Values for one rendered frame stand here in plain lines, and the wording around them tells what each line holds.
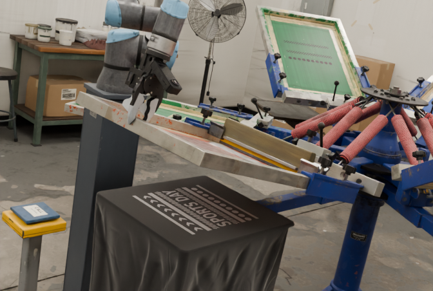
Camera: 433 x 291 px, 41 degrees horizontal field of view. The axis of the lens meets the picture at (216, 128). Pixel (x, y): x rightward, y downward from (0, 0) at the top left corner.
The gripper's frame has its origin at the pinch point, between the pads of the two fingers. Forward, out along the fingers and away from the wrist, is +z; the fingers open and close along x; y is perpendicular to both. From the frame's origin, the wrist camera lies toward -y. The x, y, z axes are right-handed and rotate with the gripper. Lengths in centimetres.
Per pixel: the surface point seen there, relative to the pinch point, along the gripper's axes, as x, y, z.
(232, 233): -32.9, -19.6, 22.4
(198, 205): -37.2, 0.8, 21.2
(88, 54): -191, 321, -7
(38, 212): 13.3, 10.6, 32.8
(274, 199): -75, -1, 15
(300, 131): -115, 27, -13
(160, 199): -28.0, 9.4, 23.7
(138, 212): -15.2, 3.4, 27.2
